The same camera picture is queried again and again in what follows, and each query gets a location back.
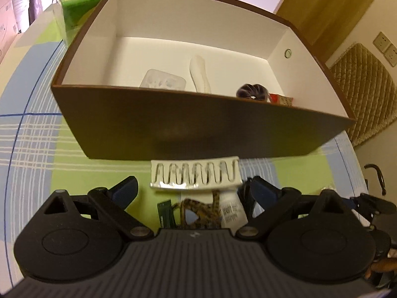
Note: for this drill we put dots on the chair with quilted cover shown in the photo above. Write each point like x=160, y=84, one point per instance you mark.
x=363, y=96

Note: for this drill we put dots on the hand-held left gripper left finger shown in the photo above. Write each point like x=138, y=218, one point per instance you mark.
x=125, y=193

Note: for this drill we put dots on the green and white tube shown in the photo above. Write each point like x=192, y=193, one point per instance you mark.
x=166, y=214

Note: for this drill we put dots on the leopard print hair clip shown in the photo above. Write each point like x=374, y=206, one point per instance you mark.
x=203, y=212

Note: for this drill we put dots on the clear box of floss picks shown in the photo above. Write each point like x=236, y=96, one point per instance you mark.
x=162, y=80

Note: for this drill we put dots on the wooden door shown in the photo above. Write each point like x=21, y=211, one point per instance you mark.
x=328, y=9

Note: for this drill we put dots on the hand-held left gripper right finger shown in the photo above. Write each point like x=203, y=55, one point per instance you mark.
x=263, y=193

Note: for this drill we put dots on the person's right hand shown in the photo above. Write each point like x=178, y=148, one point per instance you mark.
x=381, y=267

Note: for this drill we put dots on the brown cardboard box white inside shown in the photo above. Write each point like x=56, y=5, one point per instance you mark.
x=198, y=124

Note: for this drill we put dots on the white cleaning brush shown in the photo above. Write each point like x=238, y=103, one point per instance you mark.
x=200, y=74

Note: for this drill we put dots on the green tissue multipack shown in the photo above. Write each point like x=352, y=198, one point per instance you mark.
x=77, y=3

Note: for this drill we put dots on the white pill bottle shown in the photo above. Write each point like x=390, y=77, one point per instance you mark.
x=232, y=209

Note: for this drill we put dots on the purple velvet scrunchie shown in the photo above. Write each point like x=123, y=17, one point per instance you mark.
x=252, y=91

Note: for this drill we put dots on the wall socket plate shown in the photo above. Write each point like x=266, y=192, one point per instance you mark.
x=381, y=41
x=392, y=55

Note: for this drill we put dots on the white slotted soap dish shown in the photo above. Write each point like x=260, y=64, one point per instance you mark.
x=192, y=184

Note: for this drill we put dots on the red snack packet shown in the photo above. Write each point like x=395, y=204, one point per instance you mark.
x=280, y=100

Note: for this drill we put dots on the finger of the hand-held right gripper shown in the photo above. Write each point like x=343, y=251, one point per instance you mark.
x=375, y=204

